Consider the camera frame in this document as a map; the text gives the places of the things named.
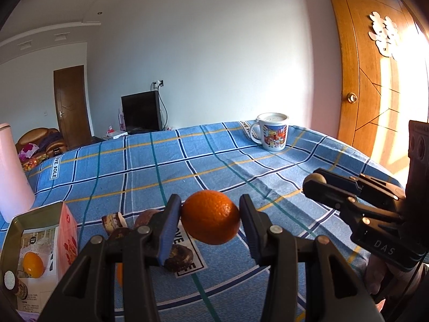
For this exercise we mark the pink plastic bag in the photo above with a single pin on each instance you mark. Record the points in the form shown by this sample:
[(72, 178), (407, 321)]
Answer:
[(28, 151)]

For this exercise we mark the blue plaid tablecloth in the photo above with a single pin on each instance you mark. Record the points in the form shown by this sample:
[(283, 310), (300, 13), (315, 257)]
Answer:
[(214, 161)]

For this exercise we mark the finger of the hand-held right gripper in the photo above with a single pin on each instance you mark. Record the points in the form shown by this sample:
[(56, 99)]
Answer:
[(330, 187), (383, 189)]

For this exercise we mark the white paper door decoration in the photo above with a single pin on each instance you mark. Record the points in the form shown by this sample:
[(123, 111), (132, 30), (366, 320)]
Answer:
[(383, 35)]

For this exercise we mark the large orange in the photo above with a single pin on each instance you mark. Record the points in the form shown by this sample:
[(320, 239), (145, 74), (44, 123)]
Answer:
[(210, 217)]

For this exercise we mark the pink standing packet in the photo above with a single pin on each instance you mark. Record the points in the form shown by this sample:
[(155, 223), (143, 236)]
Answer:
[(121, 119)]

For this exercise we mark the black television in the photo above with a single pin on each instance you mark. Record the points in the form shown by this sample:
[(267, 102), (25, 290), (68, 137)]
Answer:
[(140, 111)]

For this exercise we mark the pale pink thermos jug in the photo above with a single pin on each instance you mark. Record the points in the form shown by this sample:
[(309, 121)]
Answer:
[(13, 181)]

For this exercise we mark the brown leather sofa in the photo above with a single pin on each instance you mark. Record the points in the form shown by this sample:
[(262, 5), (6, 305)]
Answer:
[(50, 141)]

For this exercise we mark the brass door knob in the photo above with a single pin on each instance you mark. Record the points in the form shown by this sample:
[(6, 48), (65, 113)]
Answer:
[(352, 98)]

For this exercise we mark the cardboard box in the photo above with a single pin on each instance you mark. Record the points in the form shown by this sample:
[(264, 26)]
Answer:
[(40, 231)]

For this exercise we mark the person's right hand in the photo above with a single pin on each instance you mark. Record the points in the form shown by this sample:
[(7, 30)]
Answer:
[(375, 275)]

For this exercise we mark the white printed mug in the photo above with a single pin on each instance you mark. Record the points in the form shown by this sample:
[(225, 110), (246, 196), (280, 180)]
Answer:
[(273, 136)]

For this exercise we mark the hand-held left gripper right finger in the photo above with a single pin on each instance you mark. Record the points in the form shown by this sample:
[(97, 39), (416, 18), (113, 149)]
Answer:
[(249, 229)]

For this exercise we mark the dark brown door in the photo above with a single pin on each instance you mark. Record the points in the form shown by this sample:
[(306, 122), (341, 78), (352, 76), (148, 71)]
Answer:
[(72, 107)]

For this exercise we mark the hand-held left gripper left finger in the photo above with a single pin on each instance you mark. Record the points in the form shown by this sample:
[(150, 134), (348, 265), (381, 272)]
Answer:
[(169, 231)]

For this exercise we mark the white wall socket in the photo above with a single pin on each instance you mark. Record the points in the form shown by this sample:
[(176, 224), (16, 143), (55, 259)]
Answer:
[(158, 83)]

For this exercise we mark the light wooden door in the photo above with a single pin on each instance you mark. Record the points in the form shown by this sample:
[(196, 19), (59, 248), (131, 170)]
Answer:
[(375, 107)]

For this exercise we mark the small orange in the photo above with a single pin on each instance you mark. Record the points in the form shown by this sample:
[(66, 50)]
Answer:
[(119, 273), (33, 265)]

